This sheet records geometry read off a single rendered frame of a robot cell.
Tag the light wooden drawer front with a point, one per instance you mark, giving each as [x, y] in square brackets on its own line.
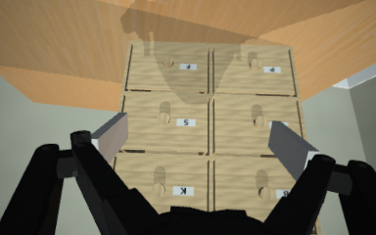
[176, 182]
[241, 127]
[168, 68]
[252, 71]
[252, 186]
[175, 125]

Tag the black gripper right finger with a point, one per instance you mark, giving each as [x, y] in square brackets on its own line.
[297, 213]

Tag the small wooden chest of drawers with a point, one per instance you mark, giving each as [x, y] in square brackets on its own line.
[209, 156]

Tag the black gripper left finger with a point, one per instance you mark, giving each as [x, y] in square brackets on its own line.
[117, 210]

